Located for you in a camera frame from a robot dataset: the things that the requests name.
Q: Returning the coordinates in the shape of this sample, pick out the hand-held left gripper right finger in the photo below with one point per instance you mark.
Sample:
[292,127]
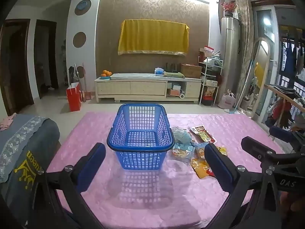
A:
[218,169]

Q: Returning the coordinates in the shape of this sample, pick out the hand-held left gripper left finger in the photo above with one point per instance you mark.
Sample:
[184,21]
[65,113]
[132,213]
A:
[91,165]

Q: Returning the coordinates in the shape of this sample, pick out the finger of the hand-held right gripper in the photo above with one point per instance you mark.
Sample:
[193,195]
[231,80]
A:
[282,134]
[257,146]

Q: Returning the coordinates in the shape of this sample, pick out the bun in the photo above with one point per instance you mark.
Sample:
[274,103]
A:
[200,149]

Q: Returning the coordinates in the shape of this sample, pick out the red yellow long snack packet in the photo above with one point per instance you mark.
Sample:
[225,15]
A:
[202,133]

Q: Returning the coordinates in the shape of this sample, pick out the orange cartoon snack packet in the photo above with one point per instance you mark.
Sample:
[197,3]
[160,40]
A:
[182,151]

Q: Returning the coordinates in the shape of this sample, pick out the clear light blue snack packet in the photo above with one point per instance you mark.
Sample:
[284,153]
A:
[181,134]

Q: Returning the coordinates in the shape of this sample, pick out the blue plastic basket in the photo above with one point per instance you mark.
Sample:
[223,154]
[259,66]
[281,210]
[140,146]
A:
[140,148]

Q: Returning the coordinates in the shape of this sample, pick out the person's right hand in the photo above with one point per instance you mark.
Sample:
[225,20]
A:
[293,205]

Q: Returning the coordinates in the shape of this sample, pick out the red garment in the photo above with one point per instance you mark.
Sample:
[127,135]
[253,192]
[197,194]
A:
[281,112]

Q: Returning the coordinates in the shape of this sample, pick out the wooden clothes rack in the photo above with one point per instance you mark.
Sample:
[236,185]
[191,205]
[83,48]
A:
[286,95]

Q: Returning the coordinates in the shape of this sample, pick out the pink bag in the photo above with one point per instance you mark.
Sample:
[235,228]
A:
[226,101]

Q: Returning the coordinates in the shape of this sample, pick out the mop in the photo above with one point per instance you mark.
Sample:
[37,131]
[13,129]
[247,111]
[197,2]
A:
[243,88]

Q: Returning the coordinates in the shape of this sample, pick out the arched standing mirror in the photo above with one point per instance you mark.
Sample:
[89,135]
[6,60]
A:
[262,76]

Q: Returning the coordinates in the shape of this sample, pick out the pink quilted mattress cover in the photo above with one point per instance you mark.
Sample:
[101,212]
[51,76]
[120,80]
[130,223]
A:
[154,195]

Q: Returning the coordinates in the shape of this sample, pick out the red paper bag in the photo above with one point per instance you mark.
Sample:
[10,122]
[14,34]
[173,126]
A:
[73,97]

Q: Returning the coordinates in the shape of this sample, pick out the red dustpan with broom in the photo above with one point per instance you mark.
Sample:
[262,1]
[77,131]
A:
[86,95]

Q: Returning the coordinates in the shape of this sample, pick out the white metal shelf rack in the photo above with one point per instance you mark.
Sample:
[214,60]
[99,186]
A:
[211,85]

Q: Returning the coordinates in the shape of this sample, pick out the hanging dark clothes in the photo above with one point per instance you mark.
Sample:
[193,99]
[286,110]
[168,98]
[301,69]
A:
[289,57]

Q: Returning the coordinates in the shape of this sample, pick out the grey patterned cushion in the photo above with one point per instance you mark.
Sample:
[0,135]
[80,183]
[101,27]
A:
[16,195]

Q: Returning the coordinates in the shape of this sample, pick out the white paper roll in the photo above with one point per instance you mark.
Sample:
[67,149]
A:
[182,96]

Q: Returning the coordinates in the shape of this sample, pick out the cream TV cabinet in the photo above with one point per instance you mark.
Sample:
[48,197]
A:
[133,88]

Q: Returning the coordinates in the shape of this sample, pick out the orange box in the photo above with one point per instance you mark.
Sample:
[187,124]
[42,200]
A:
[173,92]

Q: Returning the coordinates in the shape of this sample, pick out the tall silver air conditioner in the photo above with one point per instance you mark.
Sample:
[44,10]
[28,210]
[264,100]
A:
[230,57]

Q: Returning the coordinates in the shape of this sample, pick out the black white folded stand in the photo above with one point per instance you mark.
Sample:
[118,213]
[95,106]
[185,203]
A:
[72,74]

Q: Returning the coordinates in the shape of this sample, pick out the heap of oranges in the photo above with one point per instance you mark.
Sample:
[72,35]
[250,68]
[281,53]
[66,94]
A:
[106,72]

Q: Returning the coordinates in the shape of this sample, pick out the pink cloth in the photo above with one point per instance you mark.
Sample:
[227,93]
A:
[6,122]

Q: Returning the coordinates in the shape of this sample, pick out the cardboard box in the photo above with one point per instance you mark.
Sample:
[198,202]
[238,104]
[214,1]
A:
[190,71]

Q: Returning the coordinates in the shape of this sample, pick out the patterned curtain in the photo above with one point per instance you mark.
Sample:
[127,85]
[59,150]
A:
[244,40]

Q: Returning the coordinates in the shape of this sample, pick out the green cushion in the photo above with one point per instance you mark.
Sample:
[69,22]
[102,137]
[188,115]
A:
[174,74]

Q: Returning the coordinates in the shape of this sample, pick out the red white box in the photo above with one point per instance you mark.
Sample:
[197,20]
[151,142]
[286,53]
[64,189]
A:
[208,50]

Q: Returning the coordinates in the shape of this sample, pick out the black router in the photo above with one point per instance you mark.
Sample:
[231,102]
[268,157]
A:
[172,68]

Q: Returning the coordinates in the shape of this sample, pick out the blue tissue box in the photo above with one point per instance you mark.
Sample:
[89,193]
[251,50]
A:
[159,72]

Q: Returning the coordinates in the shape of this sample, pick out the dark wooden door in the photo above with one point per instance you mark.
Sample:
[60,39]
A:
[16,66]
[45,57]

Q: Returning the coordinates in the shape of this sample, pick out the vase of red flowers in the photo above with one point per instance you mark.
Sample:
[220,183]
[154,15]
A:
[228,7]

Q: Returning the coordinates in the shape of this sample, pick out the yellow cloth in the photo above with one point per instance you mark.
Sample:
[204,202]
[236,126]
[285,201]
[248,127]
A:
[152,35]

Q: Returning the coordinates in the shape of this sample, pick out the small brown wall disc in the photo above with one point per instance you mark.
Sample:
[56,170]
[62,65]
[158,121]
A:
[81,72]

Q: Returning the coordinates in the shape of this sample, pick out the round brown wall disc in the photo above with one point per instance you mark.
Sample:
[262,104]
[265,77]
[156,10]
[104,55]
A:
[79,39]

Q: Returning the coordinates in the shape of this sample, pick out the round blue wall plate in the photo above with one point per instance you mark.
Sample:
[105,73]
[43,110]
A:
[83,7]

